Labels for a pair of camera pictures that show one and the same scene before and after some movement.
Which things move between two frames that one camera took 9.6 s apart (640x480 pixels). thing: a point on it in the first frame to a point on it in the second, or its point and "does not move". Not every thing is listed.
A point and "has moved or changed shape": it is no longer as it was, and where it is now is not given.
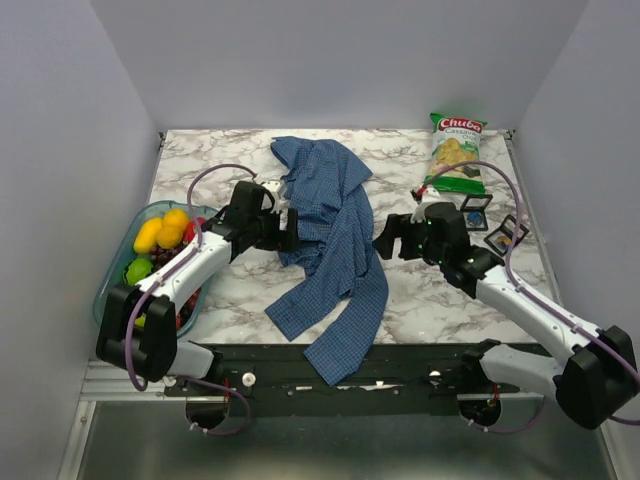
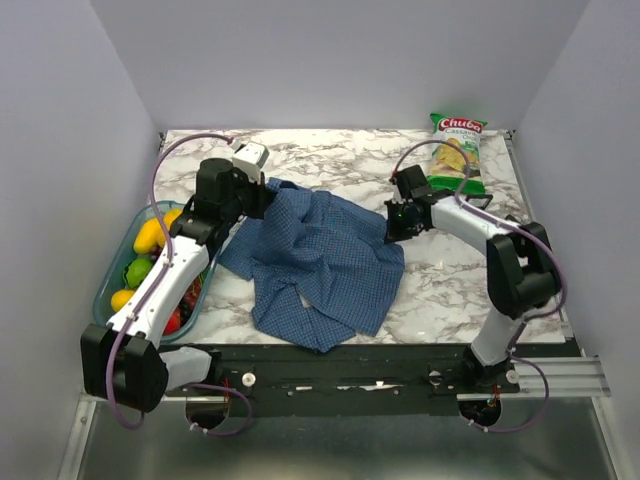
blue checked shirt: (335, 252) has moved or changed shape
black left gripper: (286, 241) to (263, 198)
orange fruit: (175, 217) does not move
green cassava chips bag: (456, 139) does not move
